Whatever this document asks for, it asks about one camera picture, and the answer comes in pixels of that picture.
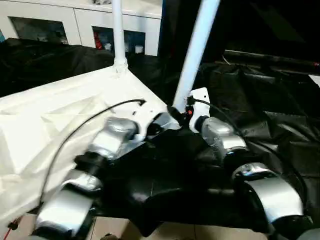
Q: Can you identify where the white plastic table leg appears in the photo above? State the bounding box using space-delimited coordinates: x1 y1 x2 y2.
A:
111 0 129 74
172 0 221 114

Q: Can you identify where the white plastic table top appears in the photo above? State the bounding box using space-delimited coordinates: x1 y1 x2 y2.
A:
0 63 182 221

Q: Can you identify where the black mat cloth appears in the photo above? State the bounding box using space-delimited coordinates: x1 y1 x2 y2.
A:
0 37 320 237

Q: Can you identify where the white sideboard cabinet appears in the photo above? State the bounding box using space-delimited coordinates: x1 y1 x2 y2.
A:
0 0 163 57

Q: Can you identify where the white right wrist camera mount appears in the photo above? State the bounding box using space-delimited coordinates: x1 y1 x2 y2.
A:
186 87 211 132

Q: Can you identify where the red cable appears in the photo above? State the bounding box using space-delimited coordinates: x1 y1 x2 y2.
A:
6 216 22 240

